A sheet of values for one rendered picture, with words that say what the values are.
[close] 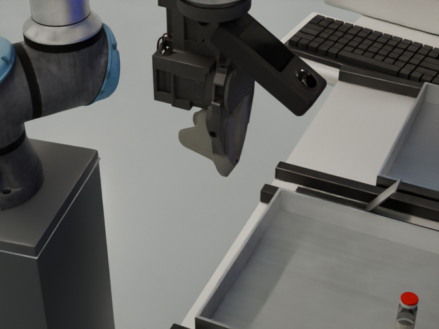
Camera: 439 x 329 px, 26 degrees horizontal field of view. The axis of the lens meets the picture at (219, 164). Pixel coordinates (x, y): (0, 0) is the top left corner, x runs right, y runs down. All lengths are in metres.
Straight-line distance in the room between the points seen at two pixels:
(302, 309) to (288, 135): 1.83
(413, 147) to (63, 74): 0.52
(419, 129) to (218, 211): 1.27
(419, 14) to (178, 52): 1.00
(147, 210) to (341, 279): 1.52
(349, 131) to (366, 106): 0.08
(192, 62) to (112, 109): 2.17
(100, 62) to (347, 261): 0.48
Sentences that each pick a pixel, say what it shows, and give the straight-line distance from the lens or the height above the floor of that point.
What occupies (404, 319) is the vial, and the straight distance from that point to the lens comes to 1.13.
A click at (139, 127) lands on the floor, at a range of 2.99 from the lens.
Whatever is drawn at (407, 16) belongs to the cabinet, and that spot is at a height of 0.83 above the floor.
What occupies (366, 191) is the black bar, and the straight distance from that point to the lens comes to 1.30.
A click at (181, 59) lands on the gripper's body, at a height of 1.23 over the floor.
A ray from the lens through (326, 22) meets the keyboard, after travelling 1.84.
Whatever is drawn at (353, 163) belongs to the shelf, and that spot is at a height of 0.88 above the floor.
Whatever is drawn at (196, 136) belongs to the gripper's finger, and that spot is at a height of 1.14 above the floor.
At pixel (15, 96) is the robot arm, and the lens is 1.39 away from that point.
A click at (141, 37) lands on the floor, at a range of 3.47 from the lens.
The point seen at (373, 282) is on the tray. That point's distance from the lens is 1.20.
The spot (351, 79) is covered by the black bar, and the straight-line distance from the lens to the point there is 1.56.
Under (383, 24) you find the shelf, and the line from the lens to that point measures 1.91.
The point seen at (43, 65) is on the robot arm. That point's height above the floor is 0.99.
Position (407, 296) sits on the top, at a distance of 1.12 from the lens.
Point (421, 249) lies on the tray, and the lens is 1.25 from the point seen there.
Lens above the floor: 1.71
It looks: 37 degrees down
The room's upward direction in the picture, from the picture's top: straight up
